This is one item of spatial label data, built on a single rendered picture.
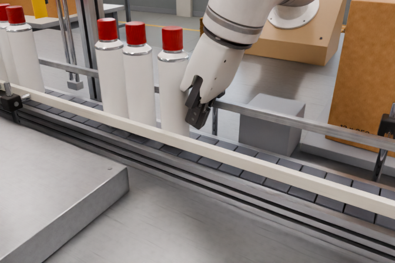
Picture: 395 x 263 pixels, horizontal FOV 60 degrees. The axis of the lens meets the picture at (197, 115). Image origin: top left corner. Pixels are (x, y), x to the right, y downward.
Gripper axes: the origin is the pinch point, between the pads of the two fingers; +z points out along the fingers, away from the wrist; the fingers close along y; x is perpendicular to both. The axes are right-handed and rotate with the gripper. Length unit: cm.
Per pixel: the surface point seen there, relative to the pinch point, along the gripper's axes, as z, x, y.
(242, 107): -4.1, 5.8, -3.1
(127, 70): -2.0, -14.0, 2.7
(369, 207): -5.7, 27.9, 4.4
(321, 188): -4.1, 22.0, 4.4
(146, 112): 4.6, -8.9, 1.6
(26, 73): 14.9, -41.1, 1.7
